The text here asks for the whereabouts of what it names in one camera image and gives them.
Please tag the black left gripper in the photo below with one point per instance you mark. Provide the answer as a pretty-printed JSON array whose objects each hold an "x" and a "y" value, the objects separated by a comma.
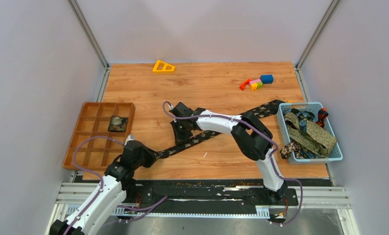
[{"x": 153, "y": 156}]

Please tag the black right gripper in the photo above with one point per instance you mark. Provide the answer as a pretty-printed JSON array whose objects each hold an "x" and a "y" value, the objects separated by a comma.
[{"x": 179, "y": 138}]

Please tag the black tie with gold pattern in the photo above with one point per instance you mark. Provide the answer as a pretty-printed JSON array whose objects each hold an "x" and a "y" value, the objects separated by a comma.
[{"x": 265, "y": 110}]

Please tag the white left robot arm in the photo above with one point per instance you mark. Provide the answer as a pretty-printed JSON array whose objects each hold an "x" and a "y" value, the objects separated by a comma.
[{"x": 117, "y": 181}]

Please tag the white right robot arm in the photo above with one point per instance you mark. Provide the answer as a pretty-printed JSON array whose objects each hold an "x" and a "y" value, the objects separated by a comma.
[{"x": 253, "y": 138}]

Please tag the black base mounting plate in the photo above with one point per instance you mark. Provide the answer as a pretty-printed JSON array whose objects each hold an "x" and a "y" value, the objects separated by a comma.
[{"x": 213, "y": 197}]

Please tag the rolled dark patterned tie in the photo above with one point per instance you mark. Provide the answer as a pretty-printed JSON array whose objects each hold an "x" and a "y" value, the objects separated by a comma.
[{"x": 117, "y": 124}]

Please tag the orange wooden compartment tray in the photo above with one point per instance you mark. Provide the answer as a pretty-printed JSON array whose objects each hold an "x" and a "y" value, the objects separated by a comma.
[{"x": 91, "y": 145}]

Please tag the yellow triangular plastic piece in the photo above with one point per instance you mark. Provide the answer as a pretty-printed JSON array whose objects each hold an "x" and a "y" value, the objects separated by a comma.
[{"x": 163, "y": 67}]

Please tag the colourful toy block assembly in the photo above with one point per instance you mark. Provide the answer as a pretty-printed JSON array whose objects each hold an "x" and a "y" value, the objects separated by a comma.
[{"x": 257, "y": 83}]

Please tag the brown patterned tie end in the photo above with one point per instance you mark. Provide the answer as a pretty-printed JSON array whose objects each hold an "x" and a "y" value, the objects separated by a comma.
[{"x": 289, "y": 149}]

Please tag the blue and red tie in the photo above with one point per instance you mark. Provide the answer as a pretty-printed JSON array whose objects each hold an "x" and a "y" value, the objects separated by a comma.
[{"x": 305, "y": 116}]

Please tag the olive green patterned tie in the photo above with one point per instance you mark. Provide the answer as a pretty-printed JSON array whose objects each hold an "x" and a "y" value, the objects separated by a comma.
[{"x": 312, "y": 137}]

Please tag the aluminium frame rail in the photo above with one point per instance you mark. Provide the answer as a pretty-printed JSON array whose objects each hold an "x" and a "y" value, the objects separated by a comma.
[{"x": 324, "y": 198}]

